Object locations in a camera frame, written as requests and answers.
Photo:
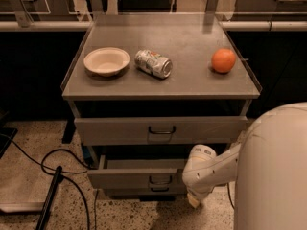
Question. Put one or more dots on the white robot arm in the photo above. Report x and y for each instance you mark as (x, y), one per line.
(269, 169)

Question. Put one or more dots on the grey top drawer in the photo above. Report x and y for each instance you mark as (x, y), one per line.
(159, 130)

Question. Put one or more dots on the black pole on floor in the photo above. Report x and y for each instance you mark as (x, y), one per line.
(45, 212)

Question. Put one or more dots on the grey drawer cabinet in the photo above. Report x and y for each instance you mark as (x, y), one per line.
(192, 90)

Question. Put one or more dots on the yellow foam padded gripper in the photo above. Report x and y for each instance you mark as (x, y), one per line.
(196, 183)

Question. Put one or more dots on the crushed silver soda can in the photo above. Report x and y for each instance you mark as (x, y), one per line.
(153, 63)

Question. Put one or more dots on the grey drawer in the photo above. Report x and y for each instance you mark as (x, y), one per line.
(158, 175)
(159, 130)
(143, 192)

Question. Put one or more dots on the orange fruit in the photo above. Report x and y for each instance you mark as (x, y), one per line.
(223, 60)

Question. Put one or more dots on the grey bottom drawer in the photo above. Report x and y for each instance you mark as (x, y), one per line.
(143, 192)

